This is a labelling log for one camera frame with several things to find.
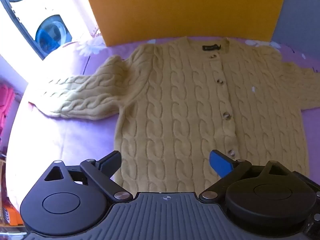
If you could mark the orange headboard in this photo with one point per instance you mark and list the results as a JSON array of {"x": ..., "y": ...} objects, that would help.
[{"x": 175, "y": 10}]

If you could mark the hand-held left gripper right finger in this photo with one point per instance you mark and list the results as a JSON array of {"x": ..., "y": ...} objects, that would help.
[{"x": 220, "y": 163}]

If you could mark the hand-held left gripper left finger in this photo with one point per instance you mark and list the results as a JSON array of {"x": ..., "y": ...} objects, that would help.
[{"x": 111, "y": 163}]

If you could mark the white washing machine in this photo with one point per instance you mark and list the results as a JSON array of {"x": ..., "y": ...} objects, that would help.
[{"x": 51, "y": 33}]

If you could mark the orange crate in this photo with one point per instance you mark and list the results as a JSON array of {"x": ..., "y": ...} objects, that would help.
[{"x": 6, "y": 213}]

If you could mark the purple floral printed bed sheet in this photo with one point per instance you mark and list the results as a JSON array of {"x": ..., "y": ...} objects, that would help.
[{"x": 75, "y": 140}]

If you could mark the pink cloth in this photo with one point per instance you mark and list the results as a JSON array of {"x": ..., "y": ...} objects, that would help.
[{"x": 5, "y": 110}]

